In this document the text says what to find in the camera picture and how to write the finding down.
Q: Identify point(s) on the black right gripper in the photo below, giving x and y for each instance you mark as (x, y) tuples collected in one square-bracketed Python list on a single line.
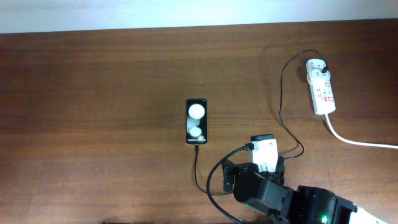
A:
[(230, 169)]

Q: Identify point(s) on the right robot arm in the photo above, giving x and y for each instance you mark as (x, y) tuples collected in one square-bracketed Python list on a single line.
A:
[(266, 193)]

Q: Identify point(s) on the black Samsung flip phone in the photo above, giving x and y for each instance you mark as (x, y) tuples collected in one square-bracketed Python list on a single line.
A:
[(196, 122)]

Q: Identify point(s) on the white USB charger adapter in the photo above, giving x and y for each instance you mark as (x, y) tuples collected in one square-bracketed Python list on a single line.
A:
[(317, 70)]

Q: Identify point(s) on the white power strip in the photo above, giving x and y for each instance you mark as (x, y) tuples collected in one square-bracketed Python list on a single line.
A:
[(322, 94)]

